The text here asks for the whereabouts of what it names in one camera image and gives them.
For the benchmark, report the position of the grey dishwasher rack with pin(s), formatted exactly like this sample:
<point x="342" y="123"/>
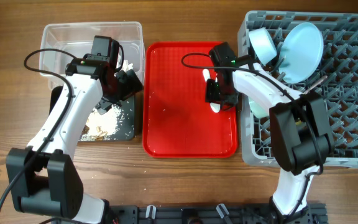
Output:
<point x="339" y="65"/>

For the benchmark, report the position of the white napkin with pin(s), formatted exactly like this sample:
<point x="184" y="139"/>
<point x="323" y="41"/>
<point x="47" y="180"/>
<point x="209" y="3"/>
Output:
<point x="124" y="66"/>

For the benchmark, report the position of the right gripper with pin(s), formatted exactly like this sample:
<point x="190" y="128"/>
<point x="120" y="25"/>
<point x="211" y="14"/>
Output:
<point x="211" y="96"/>

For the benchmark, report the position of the black waste tray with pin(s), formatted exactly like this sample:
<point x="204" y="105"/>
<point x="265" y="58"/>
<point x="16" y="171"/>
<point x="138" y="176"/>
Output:
<point x="129" y="112"/>

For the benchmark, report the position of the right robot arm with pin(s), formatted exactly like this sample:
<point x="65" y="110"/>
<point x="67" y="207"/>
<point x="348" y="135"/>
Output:
<point x="301" y="137"/>

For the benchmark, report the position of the white rice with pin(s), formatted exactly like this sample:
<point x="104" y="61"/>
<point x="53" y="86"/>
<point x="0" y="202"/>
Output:
<point x="107" y="121"/>

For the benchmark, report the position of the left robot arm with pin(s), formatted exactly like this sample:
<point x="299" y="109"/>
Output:
<point x="42" y="177"/>

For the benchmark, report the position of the white plastic spoon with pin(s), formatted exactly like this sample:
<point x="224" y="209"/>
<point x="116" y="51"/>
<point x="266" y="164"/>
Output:
<point x="215" y="107"/>

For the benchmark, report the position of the light blue food bowl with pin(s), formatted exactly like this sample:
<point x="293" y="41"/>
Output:
<point x="263" y="45"/>

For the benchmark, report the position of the white plastic fork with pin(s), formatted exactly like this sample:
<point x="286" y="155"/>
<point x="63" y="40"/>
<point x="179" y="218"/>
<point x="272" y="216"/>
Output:
<point x="314" y="85"/>

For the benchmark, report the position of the clear plastic bin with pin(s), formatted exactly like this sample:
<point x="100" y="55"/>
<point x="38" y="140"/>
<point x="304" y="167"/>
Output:
<point x="77" y="39"/>

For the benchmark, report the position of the mint green bowl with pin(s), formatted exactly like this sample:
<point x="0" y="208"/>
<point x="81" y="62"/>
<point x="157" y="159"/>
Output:
<point x="259" y="108"/>

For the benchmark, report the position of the light blue plate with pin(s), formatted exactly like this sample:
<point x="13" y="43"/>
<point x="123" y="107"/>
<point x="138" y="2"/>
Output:
<point x="302" y="51"/>

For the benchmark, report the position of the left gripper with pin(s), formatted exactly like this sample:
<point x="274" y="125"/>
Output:
<point x="130" y="87"/>

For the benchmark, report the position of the brown food scraps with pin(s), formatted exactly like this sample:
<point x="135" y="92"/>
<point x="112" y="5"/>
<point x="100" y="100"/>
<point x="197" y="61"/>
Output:
<point x="93" y="134"/>

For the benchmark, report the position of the red serving tray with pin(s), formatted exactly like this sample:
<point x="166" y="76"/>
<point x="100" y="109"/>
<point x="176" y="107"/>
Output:
<point x="177" y="121"/>

